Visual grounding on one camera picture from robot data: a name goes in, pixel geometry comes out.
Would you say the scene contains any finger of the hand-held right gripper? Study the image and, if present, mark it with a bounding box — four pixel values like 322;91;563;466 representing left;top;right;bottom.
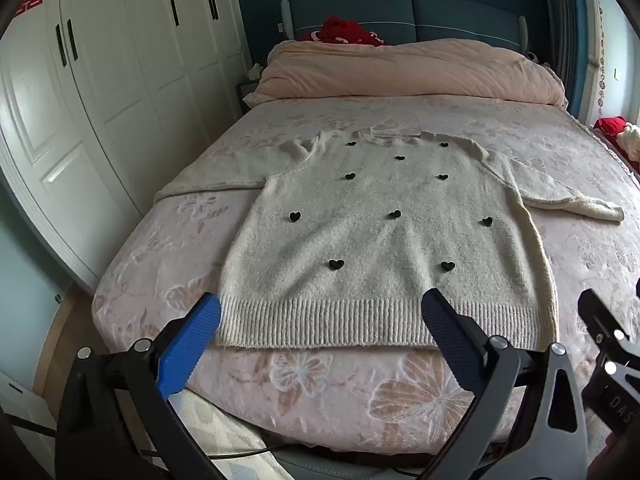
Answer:
577;288;640;361

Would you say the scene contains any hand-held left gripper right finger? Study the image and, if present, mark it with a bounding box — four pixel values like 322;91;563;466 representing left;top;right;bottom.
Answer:
421;287;591;480

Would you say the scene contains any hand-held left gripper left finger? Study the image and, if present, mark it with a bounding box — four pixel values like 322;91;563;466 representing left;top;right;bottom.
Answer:
55;292;236;480

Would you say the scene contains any white sweater with black hearts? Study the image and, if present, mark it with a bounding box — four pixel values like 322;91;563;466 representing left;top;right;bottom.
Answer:
156;127;626;351

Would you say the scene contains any bed with pink floral sheet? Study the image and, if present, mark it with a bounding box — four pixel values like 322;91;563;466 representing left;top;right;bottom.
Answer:
91;95;640;480

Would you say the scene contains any white patterned rug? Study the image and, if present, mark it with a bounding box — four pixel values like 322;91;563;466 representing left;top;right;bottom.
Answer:
170;387;301;480

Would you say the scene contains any cream plush cloth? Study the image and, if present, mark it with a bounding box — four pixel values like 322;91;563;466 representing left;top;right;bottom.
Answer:
617;124;640;162

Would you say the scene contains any red cloth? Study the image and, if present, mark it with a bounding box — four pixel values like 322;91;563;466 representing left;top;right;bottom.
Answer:
592;116;631;151

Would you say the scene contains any dark nightstand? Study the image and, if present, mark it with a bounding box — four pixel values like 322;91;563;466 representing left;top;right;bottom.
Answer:
236;80;263;112

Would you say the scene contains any white wardrobe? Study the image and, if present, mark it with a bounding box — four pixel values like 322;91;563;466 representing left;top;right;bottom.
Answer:
0;0;251;293

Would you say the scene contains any pink duvet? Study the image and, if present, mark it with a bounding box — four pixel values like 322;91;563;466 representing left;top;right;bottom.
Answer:
243;39;569;109

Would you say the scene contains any grey curtain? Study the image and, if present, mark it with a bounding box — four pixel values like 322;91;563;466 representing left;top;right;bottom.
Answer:
537;0;601;121

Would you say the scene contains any red pillow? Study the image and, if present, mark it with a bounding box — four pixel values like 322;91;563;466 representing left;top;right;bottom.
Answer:
299;16;386;46

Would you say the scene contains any blue padded headboard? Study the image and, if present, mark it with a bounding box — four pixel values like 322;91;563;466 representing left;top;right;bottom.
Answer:
280;0;528;53

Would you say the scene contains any black cable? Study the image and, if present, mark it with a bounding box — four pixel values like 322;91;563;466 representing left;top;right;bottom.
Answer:
207;442;282;461

